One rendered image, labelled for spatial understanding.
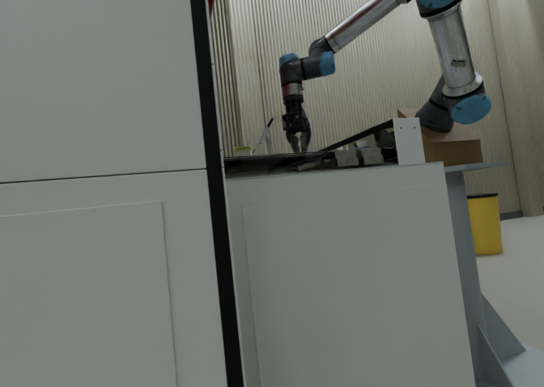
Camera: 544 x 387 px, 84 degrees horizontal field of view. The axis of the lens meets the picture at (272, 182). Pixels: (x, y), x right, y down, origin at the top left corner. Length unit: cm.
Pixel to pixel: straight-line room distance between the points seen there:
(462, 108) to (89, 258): 111
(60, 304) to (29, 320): 3
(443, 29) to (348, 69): 403
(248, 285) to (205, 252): 25
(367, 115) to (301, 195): 434
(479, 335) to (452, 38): 105
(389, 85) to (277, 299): 493
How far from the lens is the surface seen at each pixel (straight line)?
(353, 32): 119
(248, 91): 416
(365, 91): 511
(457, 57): 115
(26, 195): 47
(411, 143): 96
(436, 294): 92
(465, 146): 142
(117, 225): 44
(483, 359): 152
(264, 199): 66
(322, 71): 110
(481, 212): 370
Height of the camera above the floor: 76
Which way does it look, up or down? 3 degrees up
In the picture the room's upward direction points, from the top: 6 degrees counter-clockwise
